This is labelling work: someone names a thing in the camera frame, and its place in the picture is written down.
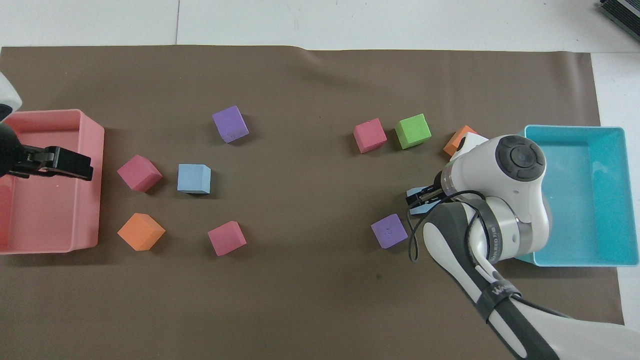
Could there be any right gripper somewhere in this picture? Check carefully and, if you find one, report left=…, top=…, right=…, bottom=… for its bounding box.
left=405, top=171, right=447, bottom=209

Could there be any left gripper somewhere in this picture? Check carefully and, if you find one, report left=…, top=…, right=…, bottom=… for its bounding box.
left=0, top=122, right=32, bottom=179

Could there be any light blue foam block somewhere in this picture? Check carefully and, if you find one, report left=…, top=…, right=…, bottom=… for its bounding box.
left=406, top=185, right=437, bottom=216
left=176, top=163, right=212, bottom=195

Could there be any purple foam block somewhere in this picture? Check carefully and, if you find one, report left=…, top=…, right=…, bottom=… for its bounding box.
left=211, top=105, right=250, bottom=145
left=370, top=213, right=409, bottom=250

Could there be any orange foam block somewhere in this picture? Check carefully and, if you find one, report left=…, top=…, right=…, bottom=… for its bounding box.
left=442, top=124, right=479, bottom=157
left=116, top=212, right=166, bottom=252

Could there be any green foam block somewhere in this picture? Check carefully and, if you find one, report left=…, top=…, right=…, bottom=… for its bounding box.
left=394, top=113, right=433, bottom=151

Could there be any pink plastic bin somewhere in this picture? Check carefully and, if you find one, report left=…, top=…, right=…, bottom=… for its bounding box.
left=0, top=109, right=105, bottom=255

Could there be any pink foam block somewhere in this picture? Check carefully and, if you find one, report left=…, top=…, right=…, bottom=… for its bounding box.
left=207, top=220, right=248, bottom=257
left=353, top=117, right=388, bottom=155
left=116, top=154, right=164, bottom=194

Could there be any teal plastic bin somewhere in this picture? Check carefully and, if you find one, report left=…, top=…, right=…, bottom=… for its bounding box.
left=514, top=124, right=640, bottom=268

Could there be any black stand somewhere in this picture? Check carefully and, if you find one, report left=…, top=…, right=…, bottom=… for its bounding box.
left=598, top=0, right=640, bottom=29

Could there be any black cable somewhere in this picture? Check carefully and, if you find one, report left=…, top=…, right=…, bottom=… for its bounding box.
left=407, top=189, right=489, bottom=264

